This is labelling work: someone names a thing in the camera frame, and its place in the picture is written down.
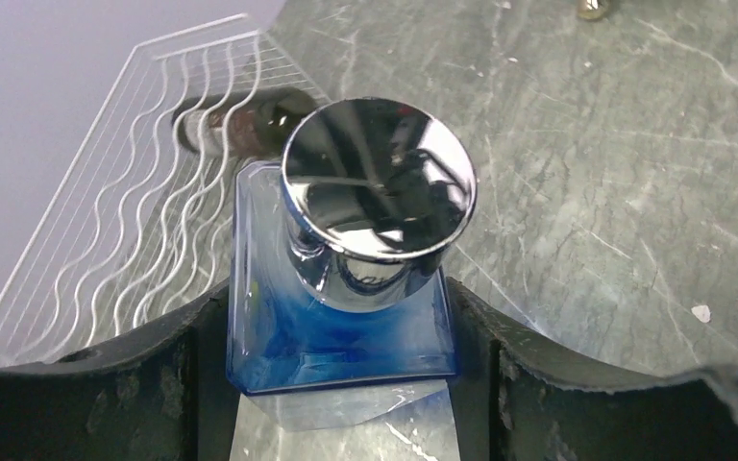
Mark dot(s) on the cream cylindrical container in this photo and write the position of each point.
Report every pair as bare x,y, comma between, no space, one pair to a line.
593,10

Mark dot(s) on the blue vodka bottle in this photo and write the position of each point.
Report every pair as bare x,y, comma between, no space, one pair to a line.
339,309

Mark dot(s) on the dark bottle silver cap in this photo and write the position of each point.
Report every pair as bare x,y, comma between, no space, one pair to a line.
241,124

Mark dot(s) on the white wire wine rack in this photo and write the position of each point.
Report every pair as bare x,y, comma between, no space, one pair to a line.
138,225

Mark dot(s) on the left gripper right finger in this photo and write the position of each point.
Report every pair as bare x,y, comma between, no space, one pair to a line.
522,396

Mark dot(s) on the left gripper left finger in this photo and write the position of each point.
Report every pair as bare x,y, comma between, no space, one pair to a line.
157,392

